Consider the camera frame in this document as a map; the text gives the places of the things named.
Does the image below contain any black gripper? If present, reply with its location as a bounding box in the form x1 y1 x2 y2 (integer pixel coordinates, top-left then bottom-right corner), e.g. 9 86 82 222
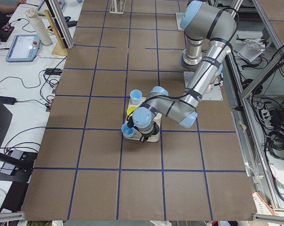
138 123 159 141

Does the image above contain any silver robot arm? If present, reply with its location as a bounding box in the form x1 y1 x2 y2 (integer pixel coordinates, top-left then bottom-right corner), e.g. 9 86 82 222
127 0 237 142

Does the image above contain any blue plastic cup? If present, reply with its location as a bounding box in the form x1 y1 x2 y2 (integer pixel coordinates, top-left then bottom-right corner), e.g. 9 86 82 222
121 123 135 138
130 89 142 105

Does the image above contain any yellow plastic cup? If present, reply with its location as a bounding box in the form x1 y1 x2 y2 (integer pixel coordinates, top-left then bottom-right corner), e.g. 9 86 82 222
126 106 137 117

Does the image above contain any cream plastic tray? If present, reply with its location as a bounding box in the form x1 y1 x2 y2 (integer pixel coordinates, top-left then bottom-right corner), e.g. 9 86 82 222
124 97 162 143

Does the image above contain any wooden mug tree stand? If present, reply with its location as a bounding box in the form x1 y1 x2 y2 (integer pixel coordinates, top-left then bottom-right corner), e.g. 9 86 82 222
38 10 68 56

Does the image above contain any white cylinder bottle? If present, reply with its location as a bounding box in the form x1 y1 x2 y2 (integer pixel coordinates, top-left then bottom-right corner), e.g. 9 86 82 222
25 8 52 46

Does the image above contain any black power adapter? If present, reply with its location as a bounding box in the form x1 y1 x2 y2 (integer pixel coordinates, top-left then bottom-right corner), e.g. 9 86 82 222
0 96 17 105

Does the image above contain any blue teach pendant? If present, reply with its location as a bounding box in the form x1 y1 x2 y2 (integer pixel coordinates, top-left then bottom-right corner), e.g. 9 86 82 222
6 34 40 63

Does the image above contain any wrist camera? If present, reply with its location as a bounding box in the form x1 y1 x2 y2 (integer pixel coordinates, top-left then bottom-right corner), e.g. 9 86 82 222
126 116 134 128

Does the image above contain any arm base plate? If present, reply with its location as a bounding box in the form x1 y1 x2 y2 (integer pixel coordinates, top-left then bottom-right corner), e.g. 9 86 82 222
183 72 223 101
175 12 184 31

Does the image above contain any white wire cup rack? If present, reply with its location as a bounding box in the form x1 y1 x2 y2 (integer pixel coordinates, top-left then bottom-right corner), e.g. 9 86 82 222
110 0 126 14

